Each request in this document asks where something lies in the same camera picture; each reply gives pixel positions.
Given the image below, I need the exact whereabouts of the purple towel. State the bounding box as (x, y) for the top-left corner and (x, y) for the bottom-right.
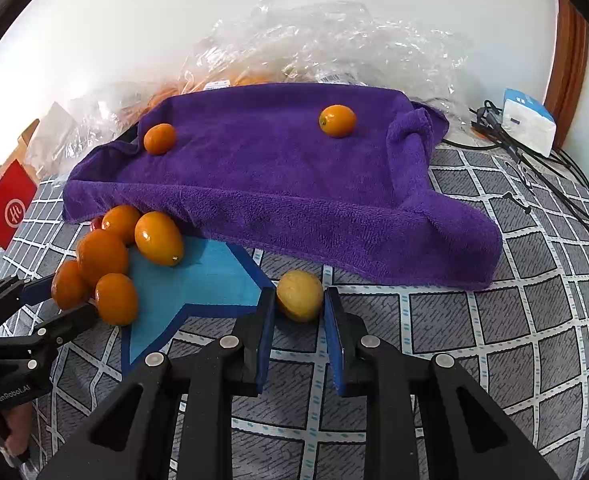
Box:
(62, 82), (503, 291)

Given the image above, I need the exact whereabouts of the brown wooden door frame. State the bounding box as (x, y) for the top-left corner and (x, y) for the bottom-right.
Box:
(545, 0), (589, 121)

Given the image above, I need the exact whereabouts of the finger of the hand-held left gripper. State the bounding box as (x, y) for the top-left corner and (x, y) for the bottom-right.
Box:
(0, 304), (99, 372)
(0, 274), (58, 332)

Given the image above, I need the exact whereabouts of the grey checked bedsheet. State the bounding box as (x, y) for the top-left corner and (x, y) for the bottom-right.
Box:
(0, 140), (589, 480)

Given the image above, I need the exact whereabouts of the oval orange kumquat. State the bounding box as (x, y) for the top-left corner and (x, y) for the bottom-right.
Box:
(134, 211), (185, 267)

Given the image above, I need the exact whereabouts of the person's left hand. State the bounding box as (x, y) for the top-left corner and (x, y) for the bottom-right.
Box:
(0, 402), (34, 466)

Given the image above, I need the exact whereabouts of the large clear plastic bag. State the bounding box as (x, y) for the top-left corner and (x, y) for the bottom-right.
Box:
(182, 0), (475, 126)

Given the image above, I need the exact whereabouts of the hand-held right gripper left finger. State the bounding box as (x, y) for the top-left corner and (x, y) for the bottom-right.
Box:
(37, 287), (278, 480)

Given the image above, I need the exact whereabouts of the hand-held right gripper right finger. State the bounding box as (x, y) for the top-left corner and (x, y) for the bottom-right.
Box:
(323, 287), (560, 480)

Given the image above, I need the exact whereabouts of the small clear plastic bag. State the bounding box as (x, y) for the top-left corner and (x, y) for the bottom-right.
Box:
(29, 80), (175, 173)

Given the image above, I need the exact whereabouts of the brown cardboard box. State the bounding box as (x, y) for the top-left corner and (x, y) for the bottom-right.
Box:
(0, 119), (40, 176)

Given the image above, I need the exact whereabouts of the small orange kumquat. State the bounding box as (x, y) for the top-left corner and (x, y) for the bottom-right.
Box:
(102, 205), (142, 246)
(51, 260), (91, 310)
(143, 123), (177, 156)
(94, 273), (139, 327)
(319, 104), (358, 138)

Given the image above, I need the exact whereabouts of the yellow round fruit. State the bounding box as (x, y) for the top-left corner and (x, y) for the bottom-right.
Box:
(276, 270), (325, 323)

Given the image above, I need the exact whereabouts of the white and blue tissue pack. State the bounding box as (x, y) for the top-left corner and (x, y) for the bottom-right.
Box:
(502, 88), (558, 157)

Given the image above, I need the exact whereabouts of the large orange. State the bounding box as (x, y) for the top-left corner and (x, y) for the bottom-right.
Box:
(76, 229), (130, 288)

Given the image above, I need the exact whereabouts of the red box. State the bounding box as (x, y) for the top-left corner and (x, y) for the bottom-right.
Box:
(0, 160), (38, 250)

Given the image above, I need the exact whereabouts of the black cable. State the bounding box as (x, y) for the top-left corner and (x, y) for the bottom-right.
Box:
(445, 100), (589, 251)

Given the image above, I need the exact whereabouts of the black power adapter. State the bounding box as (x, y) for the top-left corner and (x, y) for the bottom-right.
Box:
(475, 101), (505, 133)

